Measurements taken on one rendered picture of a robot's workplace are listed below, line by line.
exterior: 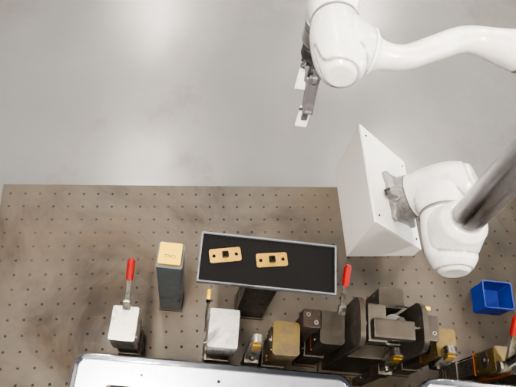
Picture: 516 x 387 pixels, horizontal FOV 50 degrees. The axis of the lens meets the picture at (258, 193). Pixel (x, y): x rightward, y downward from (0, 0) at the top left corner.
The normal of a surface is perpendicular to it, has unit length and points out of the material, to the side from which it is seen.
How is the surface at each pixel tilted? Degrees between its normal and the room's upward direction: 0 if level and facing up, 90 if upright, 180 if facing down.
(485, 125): 0
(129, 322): 0
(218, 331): 0
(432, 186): 43
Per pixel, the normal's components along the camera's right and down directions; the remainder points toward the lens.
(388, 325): 0.13, -0.44
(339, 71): -0.16, 0.79
